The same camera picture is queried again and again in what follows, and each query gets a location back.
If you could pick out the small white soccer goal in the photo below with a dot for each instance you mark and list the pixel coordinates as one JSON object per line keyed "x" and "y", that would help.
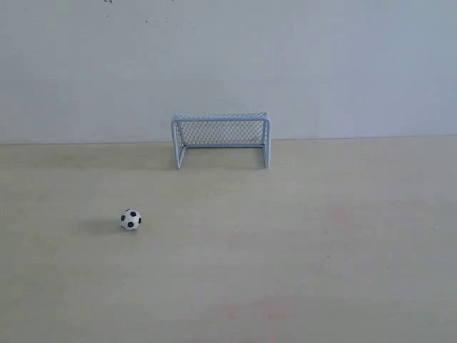
{"x": 228, "y": 131}

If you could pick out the black and white soccer ball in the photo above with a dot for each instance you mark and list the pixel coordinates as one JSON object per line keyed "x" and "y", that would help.
{"x": 130, "y": 220}

